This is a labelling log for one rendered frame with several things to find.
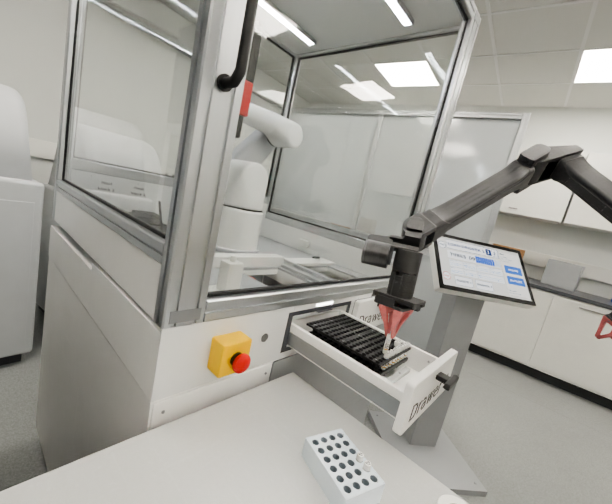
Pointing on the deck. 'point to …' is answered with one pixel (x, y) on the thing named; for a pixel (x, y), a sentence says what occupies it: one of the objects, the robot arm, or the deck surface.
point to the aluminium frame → (206, 189)
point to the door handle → (241, 50)
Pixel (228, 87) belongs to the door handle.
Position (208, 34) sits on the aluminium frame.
